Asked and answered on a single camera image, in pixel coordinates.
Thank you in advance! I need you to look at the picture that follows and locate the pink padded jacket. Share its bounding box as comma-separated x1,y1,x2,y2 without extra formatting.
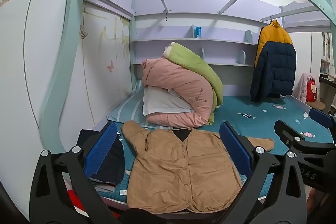
295,72,312,103

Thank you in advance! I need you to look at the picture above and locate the purple wall shelf unit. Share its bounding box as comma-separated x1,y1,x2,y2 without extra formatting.
83,0,336,98

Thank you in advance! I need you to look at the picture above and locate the yellow and navy puffer jacket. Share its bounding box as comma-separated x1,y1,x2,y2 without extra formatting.
250,19,297,103

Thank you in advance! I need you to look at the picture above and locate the person's right hand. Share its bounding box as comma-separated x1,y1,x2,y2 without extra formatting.
307,187,320,217

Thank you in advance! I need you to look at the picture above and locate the dark navy folded garment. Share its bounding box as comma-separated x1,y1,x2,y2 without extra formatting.
78,129,125,186

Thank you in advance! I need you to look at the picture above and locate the white pillow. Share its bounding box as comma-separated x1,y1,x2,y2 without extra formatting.
142,86,194,117

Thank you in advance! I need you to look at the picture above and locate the green quilt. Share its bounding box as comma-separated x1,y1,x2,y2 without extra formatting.
164,42,224,125

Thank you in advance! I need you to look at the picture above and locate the striped bed sheet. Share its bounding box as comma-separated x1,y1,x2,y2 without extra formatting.
106,80,159,130

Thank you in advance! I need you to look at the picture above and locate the dark wooden desk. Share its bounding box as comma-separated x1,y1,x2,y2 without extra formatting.
319,74,336,109

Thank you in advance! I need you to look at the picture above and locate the teal quilted bed mat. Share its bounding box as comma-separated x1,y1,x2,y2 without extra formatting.
99,94,336,211

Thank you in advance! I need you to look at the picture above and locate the white printed wardrobe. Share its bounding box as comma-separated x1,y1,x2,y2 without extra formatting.
82,0,132,121

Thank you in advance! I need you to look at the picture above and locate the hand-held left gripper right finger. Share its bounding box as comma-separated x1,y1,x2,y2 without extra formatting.
218,122,308,224

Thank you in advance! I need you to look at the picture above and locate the pink quilt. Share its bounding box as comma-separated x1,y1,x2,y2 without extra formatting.
141,58,219,130

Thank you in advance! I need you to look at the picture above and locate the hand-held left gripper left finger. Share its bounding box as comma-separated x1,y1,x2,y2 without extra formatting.
29,122,124,224

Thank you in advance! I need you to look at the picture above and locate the teal loft bed frame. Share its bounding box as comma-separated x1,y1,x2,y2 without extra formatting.
39,0,336,159

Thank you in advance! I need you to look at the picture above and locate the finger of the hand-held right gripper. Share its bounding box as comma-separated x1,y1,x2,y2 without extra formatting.
309,108,336,135
274,120,307,148

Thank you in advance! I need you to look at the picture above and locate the tan button-up jacket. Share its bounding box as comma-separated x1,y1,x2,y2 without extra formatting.
121,120,275,215

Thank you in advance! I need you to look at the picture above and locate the red cloth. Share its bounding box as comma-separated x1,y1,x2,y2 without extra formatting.
65,188,105,224

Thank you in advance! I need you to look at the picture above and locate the red cartoon bag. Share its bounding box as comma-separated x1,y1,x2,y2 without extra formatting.
306,77,318,103

